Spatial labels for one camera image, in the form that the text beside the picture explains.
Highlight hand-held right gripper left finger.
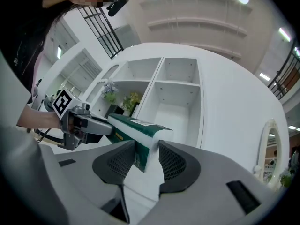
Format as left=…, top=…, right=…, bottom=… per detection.
left=40, top=139, right=137, bottom=225

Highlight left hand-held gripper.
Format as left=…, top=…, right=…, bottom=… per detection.
left=44, top=89, right=113, bottom=151

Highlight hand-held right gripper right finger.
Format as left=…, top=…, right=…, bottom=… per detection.
left=138, top=140, right=283, bottom=225

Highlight dark green box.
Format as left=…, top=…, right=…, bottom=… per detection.
left=107, top=113, right=173, bottom=185

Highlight person's left forearm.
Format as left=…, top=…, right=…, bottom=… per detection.
left=16, top=105, right=62, bottom=131

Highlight white desk with shelves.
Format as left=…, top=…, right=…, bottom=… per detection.
left=50, top=57, right=205, bottom=210

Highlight black square vase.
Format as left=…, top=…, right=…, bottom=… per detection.
left=104, top=104, right=125, bottom=120

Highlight blue artificial flowers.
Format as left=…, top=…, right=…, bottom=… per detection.
left=101, top=79, right=119, bottom=104

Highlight yellow green artificial plant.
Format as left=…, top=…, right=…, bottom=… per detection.
left=121, top=91, right=142, bottom=111

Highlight cream oval mirror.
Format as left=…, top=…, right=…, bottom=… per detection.
left=256, top=118, right=291, bottom=192

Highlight green potted plant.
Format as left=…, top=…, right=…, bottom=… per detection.
left=279, top=168, right=294, bottom=189

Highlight black window grille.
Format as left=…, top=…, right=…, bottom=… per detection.
left=78, top=5, right=125, bottom=60

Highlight person's black printed top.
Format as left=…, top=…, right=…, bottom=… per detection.
left=0, top=6, right=51, bottom=104

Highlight black balcony railing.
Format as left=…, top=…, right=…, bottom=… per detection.
left=267, top=41, right=300, bottom=101

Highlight thin gripper cable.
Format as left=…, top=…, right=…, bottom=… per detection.
left=34, top=127, right=65, bottom=143

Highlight black head-mounted camera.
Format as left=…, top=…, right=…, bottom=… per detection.
left=106, top=0, right=132, bottom=17

